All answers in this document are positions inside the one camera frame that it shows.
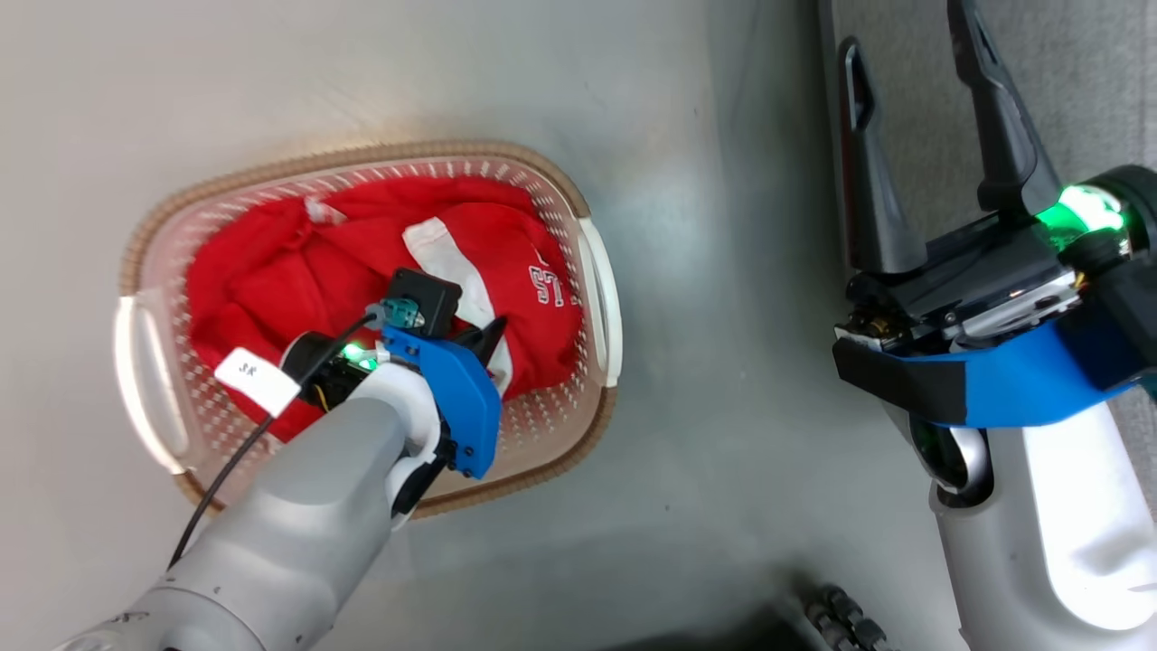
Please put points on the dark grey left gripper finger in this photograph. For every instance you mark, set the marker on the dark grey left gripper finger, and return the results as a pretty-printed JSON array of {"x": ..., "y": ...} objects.
[
  {"x": 493, "y": 336},
  {"x": 466, "y": 340}
]

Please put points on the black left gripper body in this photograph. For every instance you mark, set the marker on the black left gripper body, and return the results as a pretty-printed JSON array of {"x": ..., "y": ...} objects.
[{"x": 327, "y": 372}]

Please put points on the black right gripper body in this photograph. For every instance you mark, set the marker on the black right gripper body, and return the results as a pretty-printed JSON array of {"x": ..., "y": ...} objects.
[{"x": 985, "y": 280}]

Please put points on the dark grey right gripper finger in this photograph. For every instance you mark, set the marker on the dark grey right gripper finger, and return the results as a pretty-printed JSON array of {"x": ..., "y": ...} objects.
[
  {"x": 872, "y": 163},
  {"x": 999, "y": 108}
]

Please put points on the red garment with white stripes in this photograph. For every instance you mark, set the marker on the red garment with white stripes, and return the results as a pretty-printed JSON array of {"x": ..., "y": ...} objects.
[{"x": 538, "y": 334}]

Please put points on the plain red shirt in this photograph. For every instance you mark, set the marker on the plain red shirt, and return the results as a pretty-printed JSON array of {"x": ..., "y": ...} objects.
[{"x": 262, "y": 289}]

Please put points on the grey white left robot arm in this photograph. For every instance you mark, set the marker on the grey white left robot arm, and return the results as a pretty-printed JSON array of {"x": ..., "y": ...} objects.
[{"x": 298, "y": 524}]

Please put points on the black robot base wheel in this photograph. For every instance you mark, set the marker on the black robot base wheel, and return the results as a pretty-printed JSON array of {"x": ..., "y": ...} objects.
[{"x": 845, "y": 619}]

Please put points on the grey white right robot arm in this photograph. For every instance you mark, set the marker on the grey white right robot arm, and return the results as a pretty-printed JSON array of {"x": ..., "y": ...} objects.
[{"x": 1058, "y": 533}]

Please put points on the white perforated plastic laundry basket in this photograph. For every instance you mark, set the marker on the white perforated plastic laundry basket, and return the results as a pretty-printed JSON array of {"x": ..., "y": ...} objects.
[{"x": 551, "y": 185}]

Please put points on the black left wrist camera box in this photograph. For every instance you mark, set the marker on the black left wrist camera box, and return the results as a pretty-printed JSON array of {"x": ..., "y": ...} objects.
[{"x": 425, "y": 298}]

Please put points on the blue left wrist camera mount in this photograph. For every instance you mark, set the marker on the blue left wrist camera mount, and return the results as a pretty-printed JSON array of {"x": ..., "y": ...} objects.
[{"x": 452, "y": 398}]

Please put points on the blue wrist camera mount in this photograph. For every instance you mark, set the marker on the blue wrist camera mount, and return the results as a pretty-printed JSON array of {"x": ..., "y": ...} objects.
[
  {"x": 452, "y": 398},
  {"x": 1003, "y": 389}
]

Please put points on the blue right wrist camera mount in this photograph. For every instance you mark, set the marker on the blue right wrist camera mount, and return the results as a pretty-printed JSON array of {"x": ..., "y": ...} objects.
[{"x": 1003, "y": 389}]

